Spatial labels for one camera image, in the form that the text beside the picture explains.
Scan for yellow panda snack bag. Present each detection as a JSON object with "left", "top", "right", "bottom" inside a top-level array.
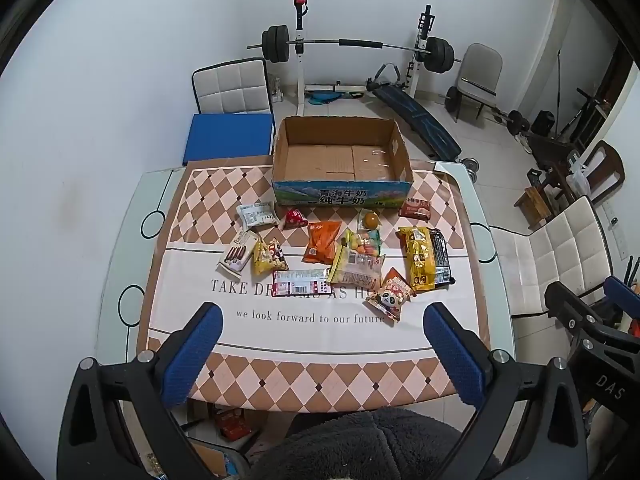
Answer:
[{"left": 253, "top": 238, "right": 288, "bottom": 275}]

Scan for white quilted chair right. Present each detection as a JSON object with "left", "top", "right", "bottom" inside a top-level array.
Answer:
[{"left": 488, "top": 194, "right": 614, "bottom": 366}]

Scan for white grey snack packet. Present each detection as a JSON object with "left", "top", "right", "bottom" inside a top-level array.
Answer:
[{"left": 236, "top": 202, "right": 279, "bottom": 230}]

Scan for colourful candy bag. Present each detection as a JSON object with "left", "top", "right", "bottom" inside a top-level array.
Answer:
[{"left": 343, "top": 229, "right": 382, "bottom": 257}]

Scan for checkered table mat with text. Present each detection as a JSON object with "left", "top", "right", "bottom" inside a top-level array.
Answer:
[{"left": 138, "top": 160, "right": 489, "bottom": 412}]

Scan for red white long snack packet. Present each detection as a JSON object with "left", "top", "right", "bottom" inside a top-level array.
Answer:
[{"left": 271, "top": 269, "right": 332, "bottom": 297}]

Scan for grey fuzzy clothing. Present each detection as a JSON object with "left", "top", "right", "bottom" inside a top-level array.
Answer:
[{"left": 250, "top": 408, "right": 461, "bottom": 480}]

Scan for black dumbbell on floor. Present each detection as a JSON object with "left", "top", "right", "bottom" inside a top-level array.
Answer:
[{"left": 491, "top": 107, "right": 530, "bottom": 136}]

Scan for black sit-up bench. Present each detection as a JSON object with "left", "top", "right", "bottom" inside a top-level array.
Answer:
[{"left": 366, "top": 63, "right": 462, "bottom": 162}]

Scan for cardboard milk carton box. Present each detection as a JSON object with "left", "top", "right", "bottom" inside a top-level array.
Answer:
[{"left": 271, "top": 116, "right": 413, "bottom": 208}]

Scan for small red triangular snack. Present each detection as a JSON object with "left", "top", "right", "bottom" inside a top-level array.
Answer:
[{"left": 283, "top": 208, "right": 308, "bottom": 230}]

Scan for barbell with black plates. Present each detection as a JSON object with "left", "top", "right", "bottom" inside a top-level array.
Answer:
[{"left": 246, "top": 25, "right": 460, "bottom": 74}]

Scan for white Franzzi cookie packet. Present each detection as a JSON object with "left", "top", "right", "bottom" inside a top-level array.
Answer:
[{"left": 218, "top": 230, "right": 259, "bottom": 280}]

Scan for white quilted chair with blue cushion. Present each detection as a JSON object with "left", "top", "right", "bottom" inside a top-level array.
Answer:
[{"left": 182, "top": 58, "right": 276, "bottom": 165}]

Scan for small wooden stool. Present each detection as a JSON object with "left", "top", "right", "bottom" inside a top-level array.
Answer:
[{"left": 514, "top": 186, "right": 553, "bottom": 230}]

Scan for grey folding chair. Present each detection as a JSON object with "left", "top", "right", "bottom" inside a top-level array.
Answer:
[{"left": 445, "top": 42, "right": 503, "bottom": 119}]

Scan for dark wooden chair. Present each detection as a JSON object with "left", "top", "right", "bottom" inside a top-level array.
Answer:
[{"left": 553, "top": 140, "right": 626, "bottom": 206}]

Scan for chrome dumbbell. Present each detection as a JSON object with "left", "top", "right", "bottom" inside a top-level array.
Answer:
[{"left": 460, "top": 157, "right": 480, "bottom": 183}]

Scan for white squat rack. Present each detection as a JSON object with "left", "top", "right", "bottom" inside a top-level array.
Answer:
[{"left": 291, "top": 0, "right": 435, "bottom": 115}]

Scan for orange panda crisps bag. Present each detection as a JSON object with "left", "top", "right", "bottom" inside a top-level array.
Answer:
[{"left": 364, "top": 268, "right": 416, "bottom": 324}]

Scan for orange snack bag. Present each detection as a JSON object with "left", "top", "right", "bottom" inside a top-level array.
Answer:
[{"left": 303, "top": 220, "right": 341, "bottom": 264}]

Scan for orange round pastry packet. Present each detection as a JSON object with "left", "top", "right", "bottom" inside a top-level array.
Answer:
[{"left": 358, "top": 209, "right": 380, "bottom": 232}]

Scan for yellow black large snack bag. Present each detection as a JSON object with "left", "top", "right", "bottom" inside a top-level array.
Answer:
[{"left": 396, "top": 226, "right": 456, "bottom": 292}]

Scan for brown red snack packet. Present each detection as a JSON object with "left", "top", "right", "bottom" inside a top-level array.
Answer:
[{"left": 398, "top": 198, "right": 432, "bottom": 221}]

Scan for clear yellow bread packet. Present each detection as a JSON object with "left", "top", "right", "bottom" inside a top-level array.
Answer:
[{"left": 328, "top": 244, "right": 385, "bottom": 290}]

